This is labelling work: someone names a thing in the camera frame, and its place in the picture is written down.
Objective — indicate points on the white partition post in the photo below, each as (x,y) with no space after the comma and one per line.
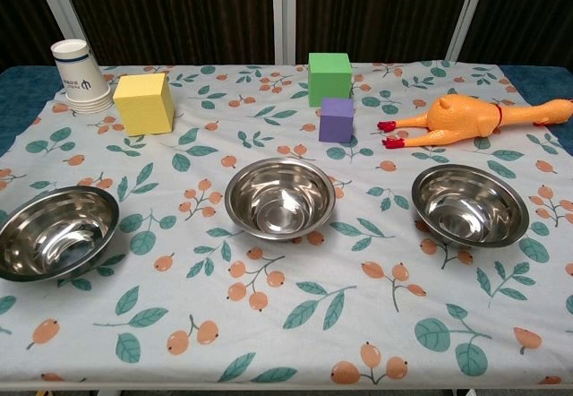
(284,11)
(62,6)
(467,11)

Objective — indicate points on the purple foam cube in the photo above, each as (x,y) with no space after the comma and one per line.
(336,123)

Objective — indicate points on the stainless steel bowl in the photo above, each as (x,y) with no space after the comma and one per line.
(470,208)
(53,235)
(279,203)

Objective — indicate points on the green foam cube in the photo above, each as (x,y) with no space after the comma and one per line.
(329,80)

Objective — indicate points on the dark corrugated partition panel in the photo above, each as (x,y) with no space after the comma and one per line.
(170,11)
(376,11)
(18,19)
(528,15)

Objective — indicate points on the white paper cup stack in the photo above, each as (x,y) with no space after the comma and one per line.
(78,78)

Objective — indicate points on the yellow foam cube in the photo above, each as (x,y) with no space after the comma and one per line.
(143,109)

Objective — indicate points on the orange rubber chicken toy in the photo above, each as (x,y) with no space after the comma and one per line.
(461,118)

